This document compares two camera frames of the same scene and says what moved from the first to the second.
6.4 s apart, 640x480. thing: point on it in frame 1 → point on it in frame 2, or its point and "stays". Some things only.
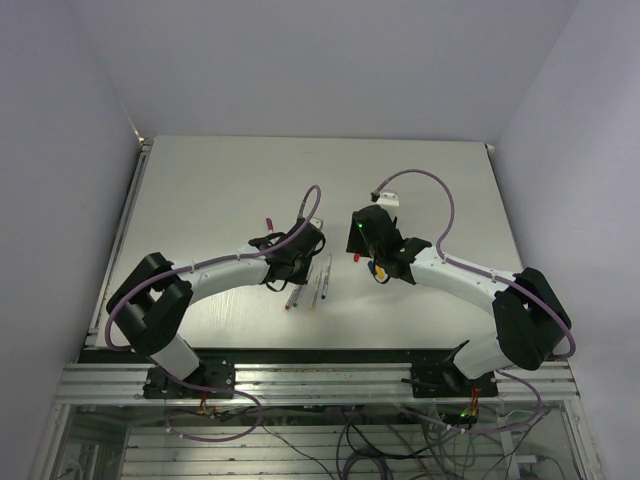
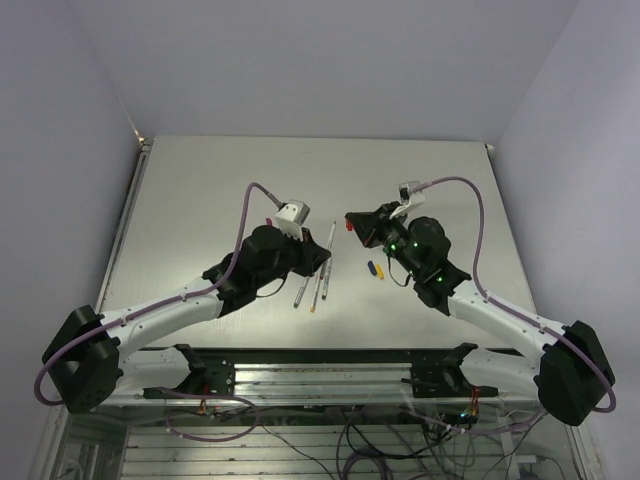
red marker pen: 290,298 → 330,237
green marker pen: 297,296 stays
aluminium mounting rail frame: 316,421 stays
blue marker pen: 328,268 stays
